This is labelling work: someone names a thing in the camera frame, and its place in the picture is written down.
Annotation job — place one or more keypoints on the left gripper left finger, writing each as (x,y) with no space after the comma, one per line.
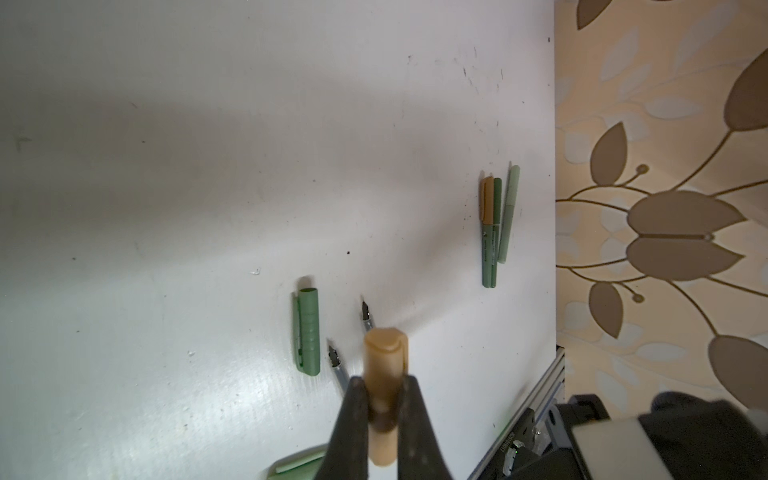
(346,455)

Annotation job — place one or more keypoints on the light green cap lower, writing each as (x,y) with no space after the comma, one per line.
(302,465)

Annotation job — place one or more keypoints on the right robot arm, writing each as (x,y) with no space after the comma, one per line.
(680,437)

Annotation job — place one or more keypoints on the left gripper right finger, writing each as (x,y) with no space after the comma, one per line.
(418,455)

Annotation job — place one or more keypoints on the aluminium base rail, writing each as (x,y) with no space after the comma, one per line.
(522,414)

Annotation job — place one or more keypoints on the dark green pen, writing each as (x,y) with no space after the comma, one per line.
(497,213)
(508,212)

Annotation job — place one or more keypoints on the green pen cap middle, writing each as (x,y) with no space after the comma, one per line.
(306,323)

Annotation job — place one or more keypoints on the tan pen cap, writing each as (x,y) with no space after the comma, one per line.
(486,198)
(385,362)

